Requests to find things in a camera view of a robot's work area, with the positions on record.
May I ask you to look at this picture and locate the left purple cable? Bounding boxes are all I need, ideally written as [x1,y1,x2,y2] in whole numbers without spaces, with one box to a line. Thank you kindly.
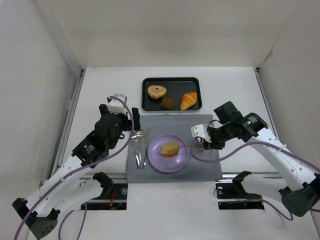
[12,97,135,240]

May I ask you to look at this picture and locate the metal tongs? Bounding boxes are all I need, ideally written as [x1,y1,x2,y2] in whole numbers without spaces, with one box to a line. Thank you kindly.
[172,142,203,156]

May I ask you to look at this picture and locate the round ring bread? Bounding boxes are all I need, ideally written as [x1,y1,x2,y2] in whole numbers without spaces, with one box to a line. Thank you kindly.
[147,85,167,100]

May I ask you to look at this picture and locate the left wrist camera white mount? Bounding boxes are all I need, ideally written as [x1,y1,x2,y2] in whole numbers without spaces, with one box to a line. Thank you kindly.
[106,93,127,115]

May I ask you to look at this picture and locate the sliced brown bread loaf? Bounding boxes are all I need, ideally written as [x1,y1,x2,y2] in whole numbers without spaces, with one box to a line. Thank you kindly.
[158,142,180,158]

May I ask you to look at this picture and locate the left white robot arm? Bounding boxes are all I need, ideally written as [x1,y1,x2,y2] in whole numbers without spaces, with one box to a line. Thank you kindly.
[12,104,141,240]

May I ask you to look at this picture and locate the dark brown round bun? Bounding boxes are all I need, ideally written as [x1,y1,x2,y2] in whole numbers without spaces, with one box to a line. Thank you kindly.
[160,96,175,110]

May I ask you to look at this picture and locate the metal knife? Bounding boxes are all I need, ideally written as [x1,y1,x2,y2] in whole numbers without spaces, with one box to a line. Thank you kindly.
[140,128,151,169]

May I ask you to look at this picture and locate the orange striped croissant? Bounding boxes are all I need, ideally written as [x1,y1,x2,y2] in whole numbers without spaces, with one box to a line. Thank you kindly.
[180,92,198,111]

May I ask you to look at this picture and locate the grey cloth placemat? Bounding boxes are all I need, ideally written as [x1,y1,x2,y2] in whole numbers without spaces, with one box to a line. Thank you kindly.
[126,114,222,184]

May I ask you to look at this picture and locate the left aluminium frame rail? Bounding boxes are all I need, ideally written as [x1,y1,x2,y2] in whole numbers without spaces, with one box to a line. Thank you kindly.
[45,69,86,179]

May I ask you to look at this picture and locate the black baking tray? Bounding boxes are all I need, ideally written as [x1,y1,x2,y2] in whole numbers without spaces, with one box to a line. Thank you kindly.
[141,77,203,112]

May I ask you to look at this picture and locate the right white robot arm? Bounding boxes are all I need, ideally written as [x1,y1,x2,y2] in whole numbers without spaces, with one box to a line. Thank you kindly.
[203,101,320,217]

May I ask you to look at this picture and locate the metal fork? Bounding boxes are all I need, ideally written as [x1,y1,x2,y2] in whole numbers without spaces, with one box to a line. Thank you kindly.
[131,134,140,169]

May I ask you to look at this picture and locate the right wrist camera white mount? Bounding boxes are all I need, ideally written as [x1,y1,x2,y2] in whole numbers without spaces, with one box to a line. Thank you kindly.
[190,124,212,143]

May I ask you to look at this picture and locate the purple plate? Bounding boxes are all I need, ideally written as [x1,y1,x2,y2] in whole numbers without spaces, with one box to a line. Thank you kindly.
[147,134,189,173]

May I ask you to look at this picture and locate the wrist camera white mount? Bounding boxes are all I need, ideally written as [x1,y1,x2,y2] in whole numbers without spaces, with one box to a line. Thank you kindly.
[106,93,127,115]
[190,124,212,143]

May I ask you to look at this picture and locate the metal spoon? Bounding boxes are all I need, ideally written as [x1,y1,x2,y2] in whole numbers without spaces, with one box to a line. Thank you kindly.
[136,128,146,169]

